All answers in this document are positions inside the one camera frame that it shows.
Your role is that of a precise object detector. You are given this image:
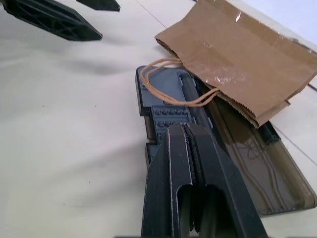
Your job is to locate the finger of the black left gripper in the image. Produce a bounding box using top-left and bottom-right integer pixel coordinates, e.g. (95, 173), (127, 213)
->
(76, 0), (121, 12)
(0, 0), (103, 42)

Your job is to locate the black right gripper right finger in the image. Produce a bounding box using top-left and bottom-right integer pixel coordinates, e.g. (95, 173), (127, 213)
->
(185, 124), (268, 238)

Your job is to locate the black rectangular case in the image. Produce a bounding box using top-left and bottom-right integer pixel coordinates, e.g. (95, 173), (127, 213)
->
(135, 64), (317, 219)

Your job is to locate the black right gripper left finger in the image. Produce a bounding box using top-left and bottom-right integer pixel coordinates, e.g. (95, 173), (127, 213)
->
(140, 123), (200, 238)

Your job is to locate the brown paper bag with handles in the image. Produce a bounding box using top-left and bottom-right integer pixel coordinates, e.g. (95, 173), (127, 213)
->
(138, 0), (317, 129)

